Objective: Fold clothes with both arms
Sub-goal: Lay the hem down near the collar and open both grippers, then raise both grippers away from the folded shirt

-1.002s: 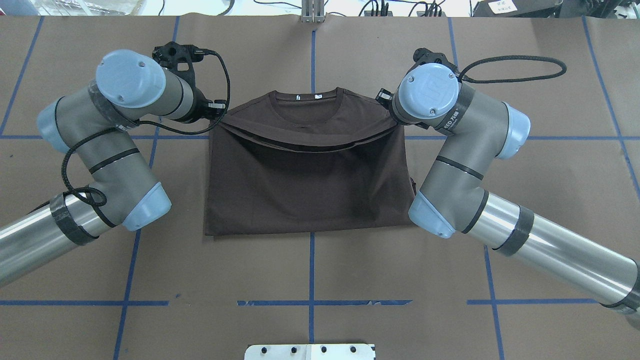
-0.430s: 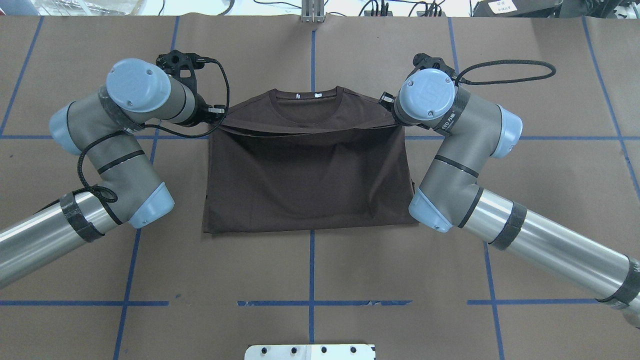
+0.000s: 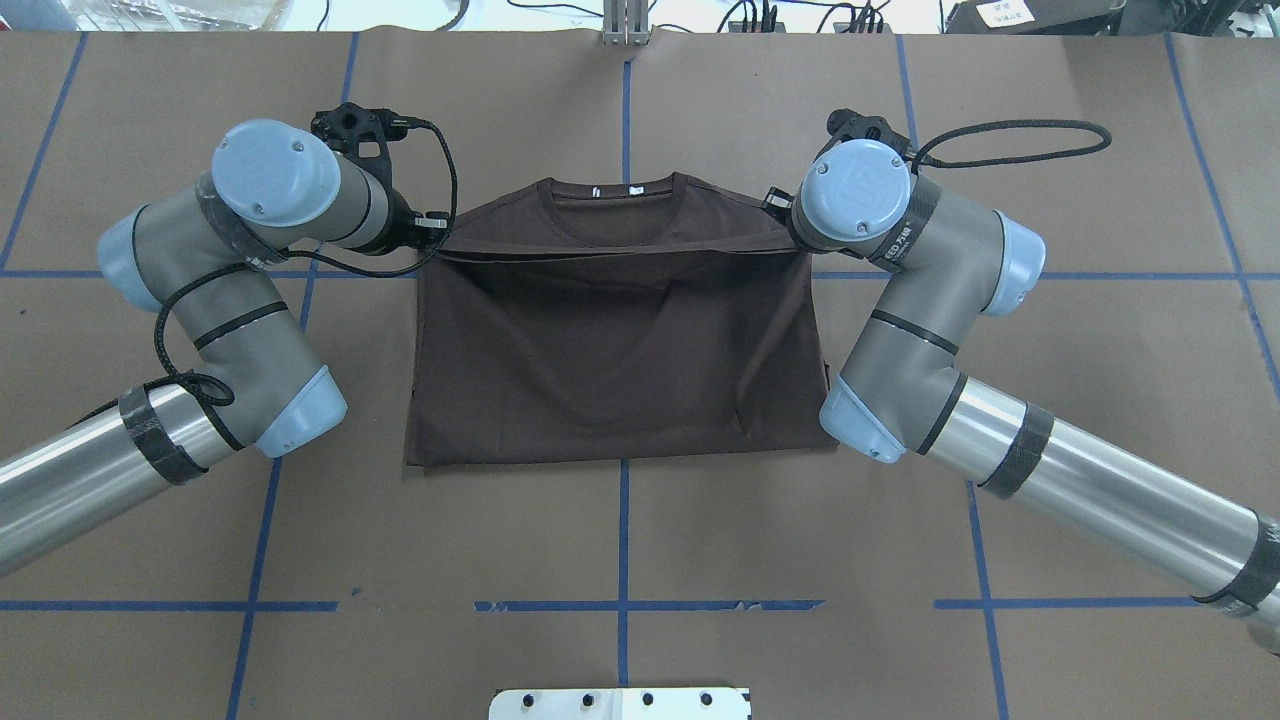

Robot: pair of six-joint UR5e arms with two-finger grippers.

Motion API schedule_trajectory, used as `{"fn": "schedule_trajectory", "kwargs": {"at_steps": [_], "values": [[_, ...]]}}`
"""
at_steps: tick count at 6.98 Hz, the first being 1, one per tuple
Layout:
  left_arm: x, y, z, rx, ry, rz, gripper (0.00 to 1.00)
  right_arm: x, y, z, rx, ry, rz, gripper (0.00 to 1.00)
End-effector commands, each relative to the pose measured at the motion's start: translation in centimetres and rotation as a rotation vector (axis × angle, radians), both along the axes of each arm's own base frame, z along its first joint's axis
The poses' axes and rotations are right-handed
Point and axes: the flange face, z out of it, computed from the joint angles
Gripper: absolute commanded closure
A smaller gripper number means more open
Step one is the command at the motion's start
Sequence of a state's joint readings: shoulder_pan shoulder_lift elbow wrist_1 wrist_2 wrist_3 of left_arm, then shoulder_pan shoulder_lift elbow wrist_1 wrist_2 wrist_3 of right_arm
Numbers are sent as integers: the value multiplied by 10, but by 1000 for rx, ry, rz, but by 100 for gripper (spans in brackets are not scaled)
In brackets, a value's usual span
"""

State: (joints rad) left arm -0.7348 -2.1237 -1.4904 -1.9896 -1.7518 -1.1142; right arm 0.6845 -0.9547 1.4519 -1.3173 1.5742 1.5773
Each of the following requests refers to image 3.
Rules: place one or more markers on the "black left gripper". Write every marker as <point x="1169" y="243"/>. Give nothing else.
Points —
<point x="402" y="221"/>

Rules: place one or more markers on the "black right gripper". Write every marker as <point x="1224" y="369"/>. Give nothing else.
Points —
<point x="778" y="203"/>

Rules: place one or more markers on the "dark brown t-shirt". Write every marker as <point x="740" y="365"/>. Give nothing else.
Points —
<point x="569" y="322"/>

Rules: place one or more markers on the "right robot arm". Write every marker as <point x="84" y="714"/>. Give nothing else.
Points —
<point x="951" y="260"/>

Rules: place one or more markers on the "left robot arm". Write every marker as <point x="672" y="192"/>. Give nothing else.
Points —
<point x="238" y="371"/>

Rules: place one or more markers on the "orange black power strip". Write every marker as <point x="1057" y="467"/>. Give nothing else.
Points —
<point x="751" y="18"/>

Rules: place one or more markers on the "black box with label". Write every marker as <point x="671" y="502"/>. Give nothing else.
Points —
<point x="1047" y="18"/>

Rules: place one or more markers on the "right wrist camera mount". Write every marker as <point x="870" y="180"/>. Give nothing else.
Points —
<point x="844" y="125"/>

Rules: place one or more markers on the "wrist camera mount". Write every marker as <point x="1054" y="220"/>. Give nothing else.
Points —
<point x="362" y="136"/>
<point x="844" y="125"/>

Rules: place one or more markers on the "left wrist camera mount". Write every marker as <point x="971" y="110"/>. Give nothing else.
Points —
<point x="362" y="136"/>

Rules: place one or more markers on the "aluminium frame post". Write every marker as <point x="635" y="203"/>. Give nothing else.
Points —
<point x="626" y="23"/>

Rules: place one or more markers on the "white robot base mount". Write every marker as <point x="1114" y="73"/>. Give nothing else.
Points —
<point x="623" y="703"/>

